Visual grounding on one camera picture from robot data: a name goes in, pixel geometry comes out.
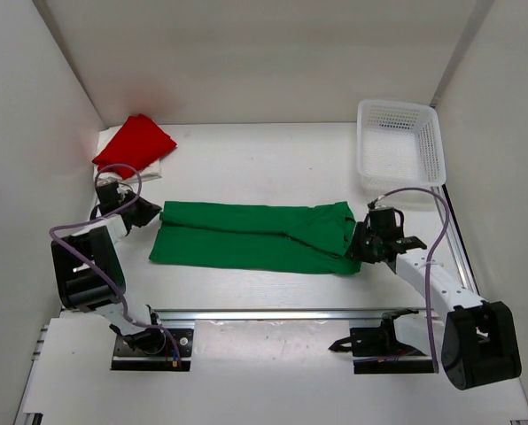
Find white t shirt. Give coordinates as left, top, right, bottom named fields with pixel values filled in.
left=96, top=126, right=161, bottom=184

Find green t shirt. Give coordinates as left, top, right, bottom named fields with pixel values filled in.
left=149, top=201, right=361, bottom=275

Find red t shirt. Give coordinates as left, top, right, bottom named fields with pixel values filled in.
left=92, top=114, right=177, bottom=180

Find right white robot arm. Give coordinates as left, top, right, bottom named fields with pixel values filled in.
left=348, top=205, right=522, bottom=390

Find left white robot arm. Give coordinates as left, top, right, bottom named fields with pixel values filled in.
left=50, top=181, right=167, bottom=354

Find white plastic basket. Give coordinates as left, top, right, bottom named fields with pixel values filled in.
left=356, top=99, right=446, bottom=192

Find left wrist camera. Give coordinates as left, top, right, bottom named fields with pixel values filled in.
left=95, top=173, right=120, bottom=187

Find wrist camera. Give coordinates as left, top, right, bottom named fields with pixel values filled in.
left=367, top=198, right=386, bottom=213
left=95, top=173, right=120, bottom=187

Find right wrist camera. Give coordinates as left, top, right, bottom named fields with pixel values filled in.
left=367, top=198, right=386, bottom=213

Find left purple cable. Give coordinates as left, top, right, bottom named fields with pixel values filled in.
left=49, top=163, right=181, bottom=368

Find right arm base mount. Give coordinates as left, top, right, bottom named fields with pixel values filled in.
left=329, top=309, right=434, bottom=375

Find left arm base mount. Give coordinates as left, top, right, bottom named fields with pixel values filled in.
left=111, top=324, right=194, bottom=372

